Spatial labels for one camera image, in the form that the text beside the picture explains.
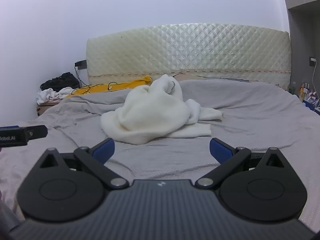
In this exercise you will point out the beige mattress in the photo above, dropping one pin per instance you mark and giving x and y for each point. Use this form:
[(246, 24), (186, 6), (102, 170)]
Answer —
[(190, 76)]

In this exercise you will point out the white charger plug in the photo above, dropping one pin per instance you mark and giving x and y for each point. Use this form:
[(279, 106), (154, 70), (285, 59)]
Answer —
[(312, 61)]

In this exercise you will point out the cream quilted headboard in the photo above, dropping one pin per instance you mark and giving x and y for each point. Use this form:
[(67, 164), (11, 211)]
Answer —
[(187, 50)]

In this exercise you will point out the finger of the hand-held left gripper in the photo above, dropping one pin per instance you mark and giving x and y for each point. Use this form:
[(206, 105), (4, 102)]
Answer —
[(37, 132)]

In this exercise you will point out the row of cosmetic bottles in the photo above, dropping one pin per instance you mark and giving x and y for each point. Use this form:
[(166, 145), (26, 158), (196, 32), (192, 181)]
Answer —
[(306, 90)]

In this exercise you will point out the yellow cloth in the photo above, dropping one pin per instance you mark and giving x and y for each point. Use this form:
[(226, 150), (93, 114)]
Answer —
[(120, 86)]

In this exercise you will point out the grey bed sheet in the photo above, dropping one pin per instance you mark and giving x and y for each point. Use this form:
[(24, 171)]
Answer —
[(250, 110)]

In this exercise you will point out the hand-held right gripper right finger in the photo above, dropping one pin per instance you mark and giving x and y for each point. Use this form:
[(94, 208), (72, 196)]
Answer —
[(220, 150)]

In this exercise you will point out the grey wardrobe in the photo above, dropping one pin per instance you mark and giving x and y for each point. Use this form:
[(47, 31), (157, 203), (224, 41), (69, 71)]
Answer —
[(302, 30)]

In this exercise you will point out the black wall socket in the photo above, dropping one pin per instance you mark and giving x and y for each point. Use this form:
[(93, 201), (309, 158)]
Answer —
[(81, 64)]

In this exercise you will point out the white crumpled cloth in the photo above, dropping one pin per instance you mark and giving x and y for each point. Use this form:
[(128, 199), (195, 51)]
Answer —
[(50, 95)]

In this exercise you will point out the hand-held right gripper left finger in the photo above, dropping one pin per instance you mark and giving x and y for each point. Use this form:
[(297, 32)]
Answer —
[(105, 150)]

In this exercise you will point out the blue storage box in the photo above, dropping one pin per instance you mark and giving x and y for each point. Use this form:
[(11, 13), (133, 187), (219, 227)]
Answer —
[(311, 106)]

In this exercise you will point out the white striped sweater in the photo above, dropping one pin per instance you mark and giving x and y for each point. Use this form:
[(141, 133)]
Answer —
[(150, 110)]

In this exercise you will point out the brown cardboard box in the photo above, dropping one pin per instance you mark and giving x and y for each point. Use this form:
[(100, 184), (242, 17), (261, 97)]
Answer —
[(42, 108)]

